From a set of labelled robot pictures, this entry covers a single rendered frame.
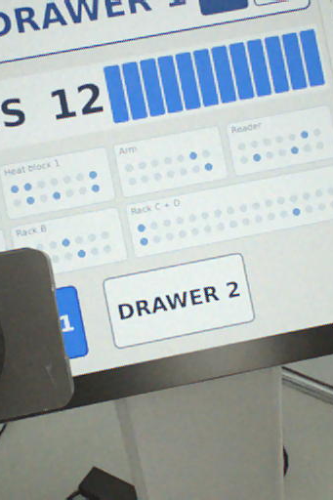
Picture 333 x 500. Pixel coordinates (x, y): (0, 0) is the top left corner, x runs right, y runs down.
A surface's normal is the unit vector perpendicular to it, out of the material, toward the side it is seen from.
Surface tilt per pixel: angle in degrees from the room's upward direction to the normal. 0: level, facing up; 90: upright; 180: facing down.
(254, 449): 90
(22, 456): 0
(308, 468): 0
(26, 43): 50
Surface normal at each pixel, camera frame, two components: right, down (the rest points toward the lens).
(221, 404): 0.17, 0.60
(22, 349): 0.06, -0.03
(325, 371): -0.57, 0.56
